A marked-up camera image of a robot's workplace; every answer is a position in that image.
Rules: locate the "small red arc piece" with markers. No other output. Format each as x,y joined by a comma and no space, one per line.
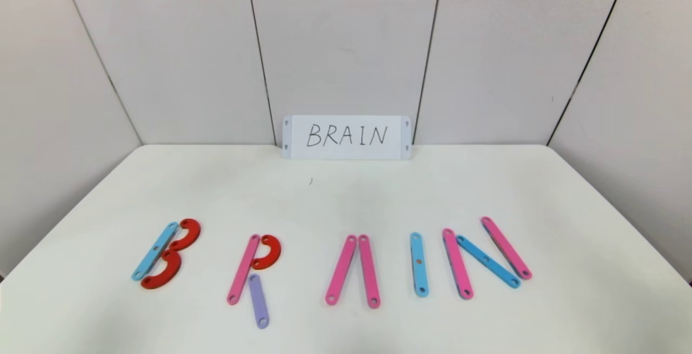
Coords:
274,251

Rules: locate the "pink bar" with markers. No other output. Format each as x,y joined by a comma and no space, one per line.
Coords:
505,247
243,270
458,262
341,270
368,273

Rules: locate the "short purple bar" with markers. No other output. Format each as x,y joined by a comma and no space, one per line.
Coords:
258,302

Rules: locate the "white BRAIN word sign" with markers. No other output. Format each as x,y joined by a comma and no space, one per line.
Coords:
324,152

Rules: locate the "blue bar with orange dot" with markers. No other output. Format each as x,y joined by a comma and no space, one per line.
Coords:
420,281

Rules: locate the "large red arc piece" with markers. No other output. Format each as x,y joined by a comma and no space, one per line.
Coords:
172,276
194,233

